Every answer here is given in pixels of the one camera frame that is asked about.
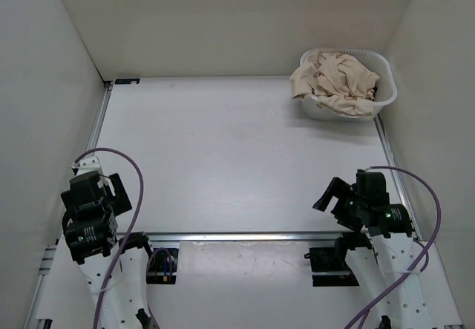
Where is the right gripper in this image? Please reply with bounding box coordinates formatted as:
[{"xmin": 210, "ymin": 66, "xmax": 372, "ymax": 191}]
[{"xmin": 312, "ymin": 177, "xmax": 366, "ymax": 232}]

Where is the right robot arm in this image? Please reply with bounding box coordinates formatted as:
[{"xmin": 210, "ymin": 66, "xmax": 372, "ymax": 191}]
[{"xmin": 306, "ymin": 166, "xmax": 441, "ymax": 328}]

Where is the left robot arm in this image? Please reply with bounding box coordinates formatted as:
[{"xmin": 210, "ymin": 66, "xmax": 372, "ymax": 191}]
[{"xmin": 61, "ymin": 171, "xmax": 158, "ymax": 328}]

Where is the beige clothes pile in basket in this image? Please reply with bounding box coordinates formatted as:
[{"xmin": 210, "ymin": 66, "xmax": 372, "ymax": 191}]
[{"xmin": 290, "ymin": 51, "xmax": 379, "ymax": 118}]

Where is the white plastic laundry basket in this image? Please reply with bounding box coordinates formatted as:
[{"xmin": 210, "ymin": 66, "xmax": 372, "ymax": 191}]
[{"xmin": 301, "ymin": 48, "xmax": 398, "ymax": 121}]

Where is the blue label sticker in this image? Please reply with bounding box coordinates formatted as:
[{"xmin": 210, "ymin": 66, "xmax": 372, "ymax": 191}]
[{"xmin": 114, "ymin": 78, "xmax": 140, "ymax": 85}]

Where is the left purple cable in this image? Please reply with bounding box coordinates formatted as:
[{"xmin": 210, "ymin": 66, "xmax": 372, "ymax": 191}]
[{"xmin": 71, "ymin": 147, "xmax": 175, "ymax": 329}]

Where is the purple cable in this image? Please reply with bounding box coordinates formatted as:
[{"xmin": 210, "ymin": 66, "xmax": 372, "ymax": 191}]
[
  {"xmin": 344, "ymin": 165, "xmax": 442, "ymax": 329},
  {"xmin": 71, "ymin": 147, "xmax": 175, "ymax": 329}
]

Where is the front aluminium rail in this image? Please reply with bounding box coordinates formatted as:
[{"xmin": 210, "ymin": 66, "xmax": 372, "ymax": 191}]
[{"xmin": 148, "ymin": 232, "xmax": 341, "ymax": 242}]

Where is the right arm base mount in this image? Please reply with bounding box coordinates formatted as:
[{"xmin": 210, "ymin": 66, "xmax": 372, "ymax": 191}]
[{"xmin": 304, "ymin": 247, "xmax": 359, "ymax": 287}]

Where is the right aluminium rail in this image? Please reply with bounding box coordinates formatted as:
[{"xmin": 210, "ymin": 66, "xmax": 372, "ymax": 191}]
[{"xmin": 373, "ymin": 115, "xmax": 422, "ymax": 241}]

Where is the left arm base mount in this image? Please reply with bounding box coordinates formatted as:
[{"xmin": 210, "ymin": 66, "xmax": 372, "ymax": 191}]
[{"xmin": 146, "ymin": 247, "xmax": 179, "ymax": 285}]

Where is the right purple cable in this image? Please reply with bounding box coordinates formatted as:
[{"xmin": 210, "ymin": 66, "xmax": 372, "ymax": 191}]
[{"xmin": 344, "ymin": 165, "xmax": 442, "ymax": 329}]

